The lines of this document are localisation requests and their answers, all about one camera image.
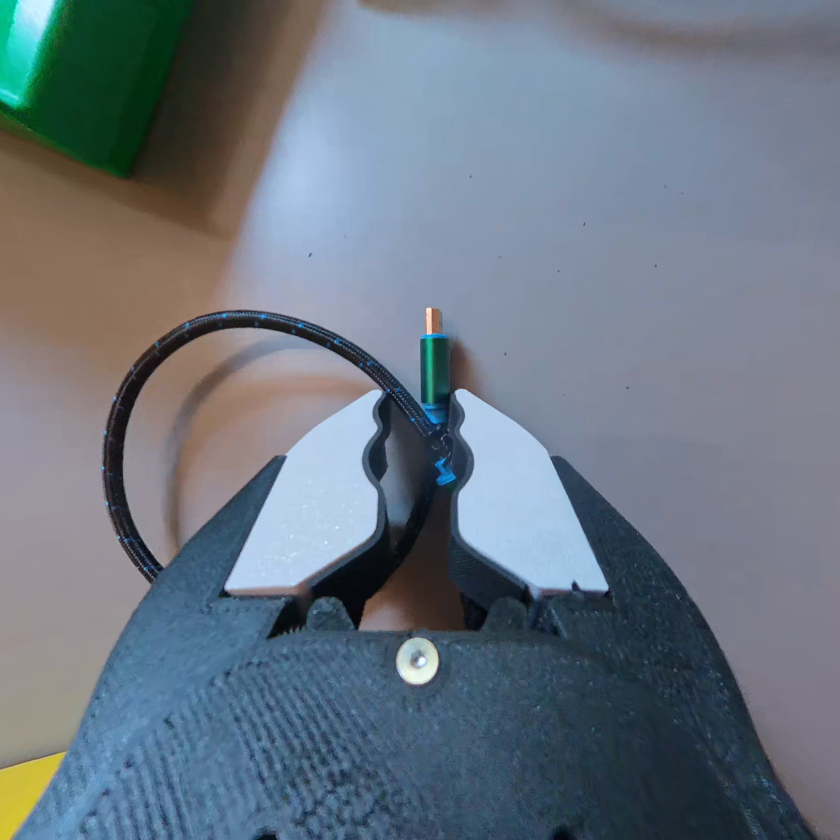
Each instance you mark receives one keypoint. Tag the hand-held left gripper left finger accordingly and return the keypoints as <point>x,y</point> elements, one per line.
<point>308,512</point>

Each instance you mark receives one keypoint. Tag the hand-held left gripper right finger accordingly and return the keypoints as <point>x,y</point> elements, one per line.
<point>525,512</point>

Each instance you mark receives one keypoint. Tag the yellow storage bin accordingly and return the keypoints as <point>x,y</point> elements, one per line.
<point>26,800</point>

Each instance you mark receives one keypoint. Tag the green storage bin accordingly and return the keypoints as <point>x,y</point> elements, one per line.
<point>85,79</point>

